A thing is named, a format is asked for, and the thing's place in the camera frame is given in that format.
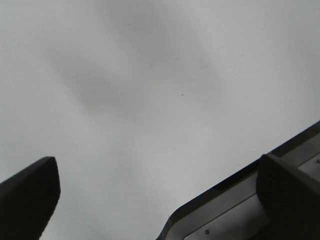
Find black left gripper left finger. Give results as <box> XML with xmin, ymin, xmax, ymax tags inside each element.
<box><xmin>0</xmin><ymin>156</ymin><xmax>61</xmax><ymax>240</ymax></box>

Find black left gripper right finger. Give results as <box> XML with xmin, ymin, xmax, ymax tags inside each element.
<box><xmin>256</xmin><ymin>154</ymin><xmax>320</xmax><ymax>240</ymax></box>

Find white microwave door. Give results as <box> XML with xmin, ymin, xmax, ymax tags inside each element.
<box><xmin>158</xmin><ymin>123</ymin><xmax>320</xmax><ymax>240</ymax></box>

